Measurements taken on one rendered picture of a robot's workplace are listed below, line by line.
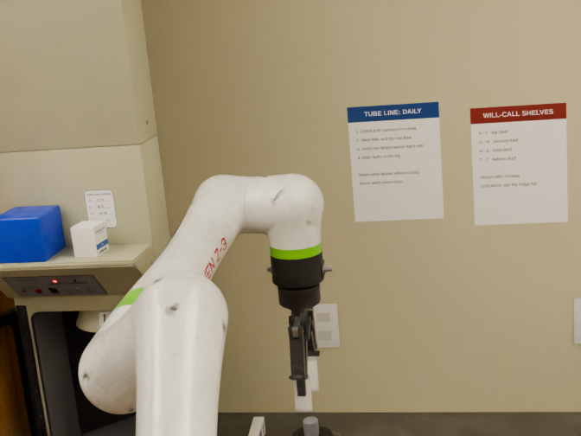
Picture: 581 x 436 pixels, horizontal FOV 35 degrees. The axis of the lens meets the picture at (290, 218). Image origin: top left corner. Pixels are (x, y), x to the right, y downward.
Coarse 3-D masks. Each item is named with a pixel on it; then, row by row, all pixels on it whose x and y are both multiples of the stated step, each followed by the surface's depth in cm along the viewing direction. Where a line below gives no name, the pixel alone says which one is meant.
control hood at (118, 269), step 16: (64, 256) 182; (112, 256) 179; (128, 256) 178; (144, 256) 181; (0, 272) 182; (16, 272) 181; (32, 272) 181; (48, 272) 180; (64, 272) 180; (80, 272) 179; (96, 272) 179; (112, 272) 179; (128, 272) 178; (144, 272) 181; (0, 288) 188; (112, 288) 185; (128, 288) 184
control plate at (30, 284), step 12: (48, 276) 182; (60, 276) 181; (72, 276) 181; (84, 276) 180; (12, 288) 187; (24, 288) 187; (36, 288) 187; (60, 288) 186; (72, 288) 186; (84, 288) 185; (96, 288) 185
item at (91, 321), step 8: (80, 312) 199; (88, 312) 197; (96, 312) 196; (104, 312) 195; (80, 320) 198; (88, 320) 196; (96, 320) 195; (104, 320) 195; (80, 328) 198; (88, 328) 196; (96, 328) 195
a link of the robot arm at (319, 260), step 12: (276, 264) 162; (288, 264) 160; (300, 264) 160; (312, 264) 161; (276, 276) 163; (288, 276) 161; (300, 276) 161; (312, 276) 161; (288, 288) 162; (300, 288) 161
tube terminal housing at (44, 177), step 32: (0, 160) 187; (32, 160) 186; (64, 160) 185; (96, 160) 184; (128, 160) 182; (160, 160) 193; (0, 192) 189; (32, 192) 188; (64, 192) 186; (128, 192) 184; (160, 192) 192; (64, 224) 188; (128, 224) 186; (160, 224) 191
